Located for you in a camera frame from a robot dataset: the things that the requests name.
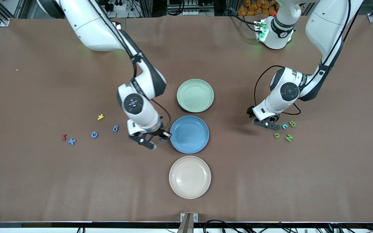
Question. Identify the blue foam letter X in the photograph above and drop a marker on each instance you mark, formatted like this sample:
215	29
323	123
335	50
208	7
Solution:
72	141

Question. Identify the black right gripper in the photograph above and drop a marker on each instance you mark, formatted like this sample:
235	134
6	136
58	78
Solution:
157	130

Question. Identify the blue round plate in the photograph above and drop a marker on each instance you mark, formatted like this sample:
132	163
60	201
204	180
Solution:
191	134

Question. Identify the beige round plate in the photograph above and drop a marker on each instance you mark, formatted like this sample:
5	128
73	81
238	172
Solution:
190	177

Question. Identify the blue foam letter C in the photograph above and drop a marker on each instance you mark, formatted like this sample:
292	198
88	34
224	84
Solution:
92	134

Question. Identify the green foam letter B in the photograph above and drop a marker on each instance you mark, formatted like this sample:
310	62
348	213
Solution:
292	124

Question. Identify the green foam letter U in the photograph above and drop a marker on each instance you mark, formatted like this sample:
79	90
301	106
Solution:
274	135

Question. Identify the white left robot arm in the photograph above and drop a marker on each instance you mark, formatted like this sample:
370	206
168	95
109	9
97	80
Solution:
329	26

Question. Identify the pile of orange objects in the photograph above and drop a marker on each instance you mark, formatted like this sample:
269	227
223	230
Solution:
254	6

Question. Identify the blue foam number 6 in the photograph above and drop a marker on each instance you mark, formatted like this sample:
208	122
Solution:
115	128

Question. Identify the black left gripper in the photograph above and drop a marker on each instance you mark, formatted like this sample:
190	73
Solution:
249	112

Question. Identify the brown table cover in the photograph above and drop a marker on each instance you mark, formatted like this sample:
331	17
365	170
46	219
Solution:
76	181

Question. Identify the green foam letter N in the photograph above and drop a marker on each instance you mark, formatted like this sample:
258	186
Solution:
289	138

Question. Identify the yellow foam letter K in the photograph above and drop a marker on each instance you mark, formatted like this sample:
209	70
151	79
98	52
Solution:
100	117

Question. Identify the pale green round plate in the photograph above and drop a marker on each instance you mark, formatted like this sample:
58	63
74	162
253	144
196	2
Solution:
195	95

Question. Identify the grey metal camera mount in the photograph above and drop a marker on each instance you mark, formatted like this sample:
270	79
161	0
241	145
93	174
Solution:
189	223

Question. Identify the white power strip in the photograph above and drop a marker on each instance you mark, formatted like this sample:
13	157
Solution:
120	5
193	13

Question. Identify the black table edge rail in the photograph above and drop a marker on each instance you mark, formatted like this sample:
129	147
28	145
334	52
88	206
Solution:
76	224

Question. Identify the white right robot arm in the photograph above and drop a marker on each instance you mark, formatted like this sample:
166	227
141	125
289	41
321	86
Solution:
92	29

